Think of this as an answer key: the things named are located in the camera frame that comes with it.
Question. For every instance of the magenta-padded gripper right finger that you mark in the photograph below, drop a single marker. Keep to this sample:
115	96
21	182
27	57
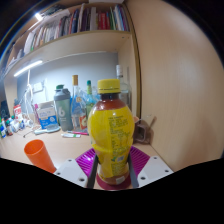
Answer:
153	170

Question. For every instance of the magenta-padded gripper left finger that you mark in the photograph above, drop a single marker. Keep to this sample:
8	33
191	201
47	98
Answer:
71	171

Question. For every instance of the yellow-labelled tea drink bottle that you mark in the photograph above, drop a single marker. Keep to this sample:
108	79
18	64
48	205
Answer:
111	130

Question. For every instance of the white toothpaste tube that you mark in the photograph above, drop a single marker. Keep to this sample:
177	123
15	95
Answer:
70	135

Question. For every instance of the orange plastic cup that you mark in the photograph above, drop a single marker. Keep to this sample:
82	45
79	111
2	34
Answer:
38	155

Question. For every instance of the pink pen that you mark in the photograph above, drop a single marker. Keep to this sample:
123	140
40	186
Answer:
80	133

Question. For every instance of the brown ceramic mug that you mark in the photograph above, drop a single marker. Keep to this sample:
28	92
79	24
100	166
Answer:
143	131

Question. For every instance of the light blue hairbrush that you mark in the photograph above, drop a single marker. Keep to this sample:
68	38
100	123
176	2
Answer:
48	129

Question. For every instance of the blue and white carton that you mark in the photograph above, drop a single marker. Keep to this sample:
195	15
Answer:
46	116

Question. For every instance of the grey shaker bottle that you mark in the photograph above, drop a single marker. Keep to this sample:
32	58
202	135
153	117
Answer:
63	111

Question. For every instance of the green-capped clear bottle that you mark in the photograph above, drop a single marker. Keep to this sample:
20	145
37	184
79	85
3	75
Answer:
89	100

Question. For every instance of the red and white canister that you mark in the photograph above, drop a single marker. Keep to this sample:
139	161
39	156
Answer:
17	111

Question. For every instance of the clear glass bottle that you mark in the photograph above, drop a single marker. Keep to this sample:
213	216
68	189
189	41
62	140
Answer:
124	88

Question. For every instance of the white desk lamp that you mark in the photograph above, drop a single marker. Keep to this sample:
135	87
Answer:
28	93

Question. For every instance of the slim white light strip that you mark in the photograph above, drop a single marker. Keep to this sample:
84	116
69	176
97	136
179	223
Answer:
28	68

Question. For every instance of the wooden shelf unit with books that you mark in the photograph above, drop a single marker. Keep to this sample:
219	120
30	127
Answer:
83	41

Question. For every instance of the bright white tube light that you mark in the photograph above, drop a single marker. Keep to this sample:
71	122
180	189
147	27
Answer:
39	16

